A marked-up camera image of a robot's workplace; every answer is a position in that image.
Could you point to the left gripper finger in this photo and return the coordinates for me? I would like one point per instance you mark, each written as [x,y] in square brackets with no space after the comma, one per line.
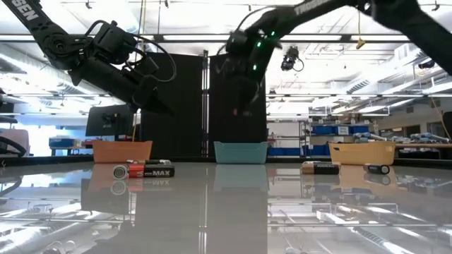
[157,106]

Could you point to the silver and black AA battery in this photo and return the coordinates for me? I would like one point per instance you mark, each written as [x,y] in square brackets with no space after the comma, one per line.
[310,162]
[120,172]
[164,162]

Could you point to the copper and black Duracell battery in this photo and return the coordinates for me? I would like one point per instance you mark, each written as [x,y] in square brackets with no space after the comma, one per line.
[150,162]
[321,169]
[332,162]

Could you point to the red and black Energizer battery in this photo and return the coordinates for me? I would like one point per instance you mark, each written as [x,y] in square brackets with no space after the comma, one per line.
[155,171]
[378,169]

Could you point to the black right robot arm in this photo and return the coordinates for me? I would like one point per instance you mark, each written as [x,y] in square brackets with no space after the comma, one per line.
[318,8]

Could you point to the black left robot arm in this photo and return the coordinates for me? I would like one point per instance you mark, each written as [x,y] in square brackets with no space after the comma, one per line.
[35,21]

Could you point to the black room divider panel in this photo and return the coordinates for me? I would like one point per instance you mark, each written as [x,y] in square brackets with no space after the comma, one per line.
[183,123]
[220,134]

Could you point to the teal plastic bin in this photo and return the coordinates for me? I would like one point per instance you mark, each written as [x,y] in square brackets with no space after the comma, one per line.
[240,152]

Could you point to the black computer monitor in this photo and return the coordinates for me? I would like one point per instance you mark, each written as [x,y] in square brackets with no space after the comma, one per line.
[106,121]

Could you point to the orange plastic bin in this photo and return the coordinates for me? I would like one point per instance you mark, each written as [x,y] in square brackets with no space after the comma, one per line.
[121,151]

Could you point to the shelf with blue crates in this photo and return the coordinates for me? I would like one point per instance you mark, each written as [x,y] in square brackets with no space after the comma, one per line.
[293,151]

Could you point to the ceiling light strip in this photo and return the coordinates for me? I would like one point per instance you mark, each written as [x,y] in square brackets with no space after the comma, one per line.
[197,37]
[381,37]
[310,37]

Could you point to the blue storage box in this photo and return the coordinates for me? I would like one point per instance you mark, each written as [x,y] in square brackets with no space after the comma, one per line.
[61,142]

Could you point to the yellow plastic bin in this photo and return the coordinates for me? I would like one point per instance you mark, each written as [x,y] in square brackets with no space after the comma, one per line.
[363,153]

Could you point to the wooden workbench top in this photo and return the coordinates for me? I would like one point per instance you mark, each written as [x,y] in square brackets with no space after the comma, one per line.
[423,145]

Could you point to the grey metal tubes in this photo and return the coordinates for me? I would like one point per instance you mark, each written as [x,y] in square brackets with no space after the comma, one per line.
[429,137]

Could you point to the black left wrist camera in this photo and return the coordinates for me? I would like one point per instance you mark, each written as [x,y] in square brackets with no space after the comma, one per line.
[146,66]

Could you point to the black ceiling-hung camera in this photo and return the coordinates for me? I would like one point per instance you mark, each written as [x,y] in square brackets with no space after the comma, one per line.
[290,58]
[426,64]

